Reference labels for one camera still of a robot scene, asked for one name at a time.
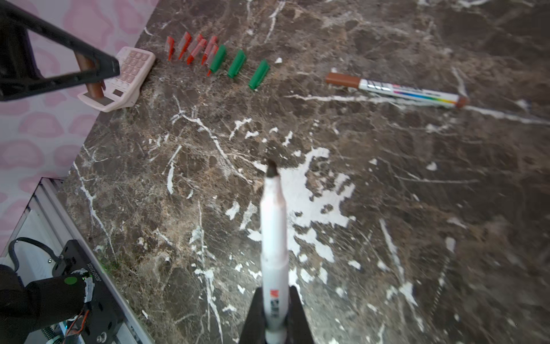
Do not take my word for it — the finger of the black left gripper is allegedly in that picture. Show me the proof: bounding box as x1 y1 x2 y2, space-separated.
1 1 120 102

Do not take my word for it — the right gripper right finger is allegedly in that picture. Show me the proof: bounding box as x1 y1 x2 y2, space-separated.
286 286 315 344

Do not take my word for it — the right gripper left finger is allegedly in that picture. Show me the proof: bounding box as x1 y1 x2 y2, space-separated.
239 287 265 344

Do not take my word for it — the pink calculator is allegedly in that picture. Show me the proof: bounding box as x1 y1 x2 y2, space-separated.
78 47 156 113

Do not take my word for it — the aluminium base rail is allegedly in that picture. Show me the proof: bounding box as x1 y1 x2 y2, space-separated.
1 178 153 343

